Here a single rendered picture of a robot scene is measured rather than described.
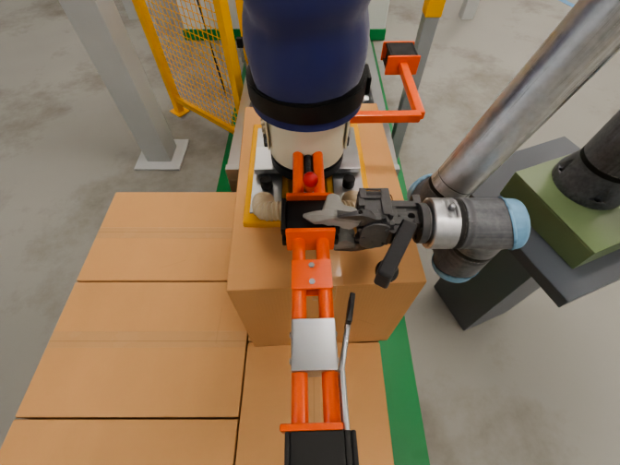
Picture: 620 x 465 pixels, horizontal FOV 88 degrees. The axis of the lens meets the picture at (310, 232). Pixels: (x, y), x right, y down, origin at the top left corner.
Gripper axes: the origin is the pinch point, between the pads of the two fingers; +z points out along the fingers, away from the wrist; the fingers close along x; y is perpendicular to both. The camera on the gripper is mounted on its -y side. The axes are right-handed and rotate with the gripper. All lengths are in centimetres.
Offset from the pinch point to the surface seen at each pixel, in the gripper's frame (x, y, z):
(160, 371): -53, -12, 42
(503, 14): -106, 358, -207
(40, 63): -108, 258, 242
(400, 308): -26.7, -3.2, -21.5
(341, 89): 15.1, 18.6, -5.2
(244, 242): -12.8, 6.2, 14.0
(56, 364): -53, -10, 73
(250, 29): 22.5, 22.6, 9.3
